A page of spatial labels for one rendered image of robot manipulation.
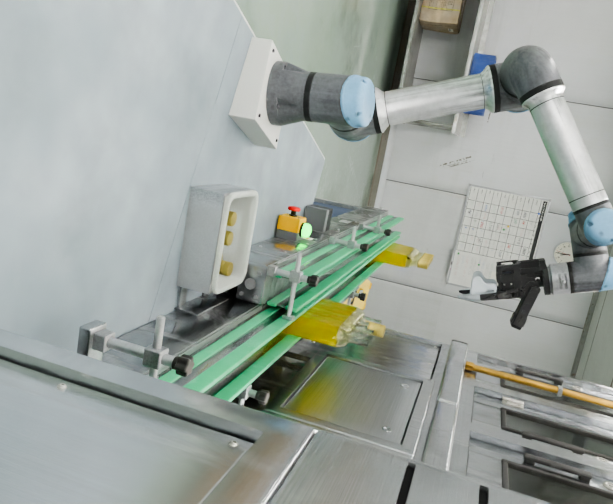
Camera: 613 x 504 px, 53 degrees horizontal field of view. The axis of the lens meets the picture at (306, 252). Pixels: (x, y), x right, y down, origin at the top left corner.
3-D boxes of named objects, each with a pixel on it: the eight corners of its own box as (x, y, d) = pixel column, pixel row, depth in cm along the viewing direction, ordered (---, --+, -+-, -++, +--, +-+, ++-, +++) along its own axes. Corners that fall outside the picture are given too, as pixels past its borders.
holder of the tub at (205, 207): (173, 309, 135) (205, 318, 133) (190, 186, 130) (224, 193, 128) (207, 293, 152) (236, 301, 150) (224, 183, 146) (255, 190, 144)
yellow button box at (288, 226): (273, 236, 190) (296, 241, 188) (277, 212, 188) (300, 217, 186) (281, 233, 196) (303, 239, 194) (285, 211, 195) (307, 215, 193)
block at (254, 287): (233, 299, 151) (260, 306, 149) (240, 261, 149) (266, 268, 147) (239, 296, 154) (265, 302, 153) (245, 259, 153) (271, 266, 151)
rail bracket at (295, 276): (259, 313, 150) (307, 326, 147) (270, 246, 146) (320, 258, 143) (263, 310, 153) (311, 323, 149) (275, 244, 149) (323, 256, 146)
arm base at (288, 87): (273, 49, 143) (315, 53, 140) (289, 76, 157) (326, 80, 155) (261, 112, 141) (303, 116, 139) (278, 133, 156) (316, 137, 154)
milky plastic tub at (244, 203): (177, 287, 134) (214, 297, 132) (192, 185, 130) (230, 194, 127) (212, 273, 150) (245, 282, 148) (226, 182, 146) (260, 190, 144)
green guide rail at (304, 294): (266, 304, 154) (296, 312, 152) (267, 301, 154) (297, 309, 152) (385, 230, 319) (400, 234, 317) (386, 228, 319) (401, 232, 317)
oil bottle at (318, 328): (267, 328, 161) (345, 350, 155) (270, 308, 160) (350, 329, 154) (274, 323, 166) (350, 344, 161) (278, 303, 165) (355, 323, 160)
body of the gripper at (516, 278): (493, 262, 154) (544, 256, 150) (497, 295, 155) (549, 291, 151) (493, 267, 147) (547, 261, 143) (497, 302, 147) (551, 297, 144)
